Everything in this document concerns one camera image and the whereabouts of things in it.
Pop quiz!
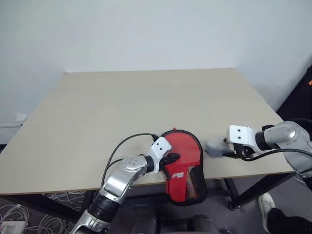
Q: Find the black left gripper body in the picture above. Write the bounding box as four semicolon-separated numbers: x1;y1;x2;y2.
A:
159;151;173;172

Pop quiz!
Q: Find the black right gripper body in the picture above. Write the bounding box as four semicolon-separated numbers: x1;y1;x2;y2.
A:
233;142;254;159

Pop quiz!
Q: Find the white power strip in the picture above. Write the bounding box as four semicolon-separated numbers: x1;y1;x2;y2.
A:
0;220;27;234

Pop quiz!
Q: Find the person's black trouser leg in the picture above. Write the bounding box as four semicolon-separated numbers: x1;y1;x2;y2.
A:
267;207;312;234

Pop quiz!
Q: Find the red black paddle case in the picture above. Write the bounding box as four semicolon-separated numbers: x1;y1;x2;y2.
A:
160;126;208;206

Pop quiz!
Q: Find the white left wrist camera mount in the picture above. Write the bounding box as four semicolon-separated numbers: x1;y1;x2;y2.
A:
146;136;173;174

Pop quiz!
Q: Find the white wall box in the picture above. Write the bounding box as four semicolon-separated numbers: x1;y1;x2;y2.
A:
0;113;28;129

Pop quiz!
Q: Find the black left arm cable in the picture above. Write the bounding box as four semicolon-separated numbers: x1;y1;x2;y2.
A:
102;133;158;183

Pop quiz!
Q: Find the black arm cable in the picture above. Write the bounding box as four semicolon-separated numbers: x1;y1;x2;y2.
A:
240;118;312;162
102;133;158;183

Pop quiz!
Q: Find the white floor cable tangle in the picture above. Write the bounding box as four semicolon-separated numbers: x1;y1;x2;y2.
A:
0;191;86;234

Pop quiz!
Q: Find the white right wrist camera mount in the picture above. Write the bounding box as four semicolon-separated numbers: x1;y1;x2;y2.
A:
225;124;259;154

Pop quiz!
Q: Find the white grey plush toy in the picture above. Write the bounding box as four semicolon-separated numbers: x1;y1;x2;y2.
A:
206;137;232;158

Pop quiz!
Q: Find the black panel with orange tag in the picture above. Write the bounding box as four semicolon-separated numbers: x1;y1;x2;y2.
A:
276;62;312;122

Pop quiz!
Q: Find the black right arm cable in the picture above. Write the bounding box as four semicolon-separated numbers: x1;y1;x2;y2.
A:
240;118;312;162

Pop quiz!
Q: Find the white sneaker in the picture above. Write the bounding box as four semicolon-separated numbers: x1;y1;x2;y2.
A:
258;192;277;226

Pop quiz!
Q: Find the black metal table frame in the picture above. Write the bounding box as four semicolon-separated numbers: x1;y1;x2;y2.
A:
0;172;296;224

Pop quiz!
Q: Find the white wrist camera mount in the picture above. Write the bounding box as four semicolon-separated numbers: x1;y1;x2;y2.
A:
225;124;259;154
146;136;173;174

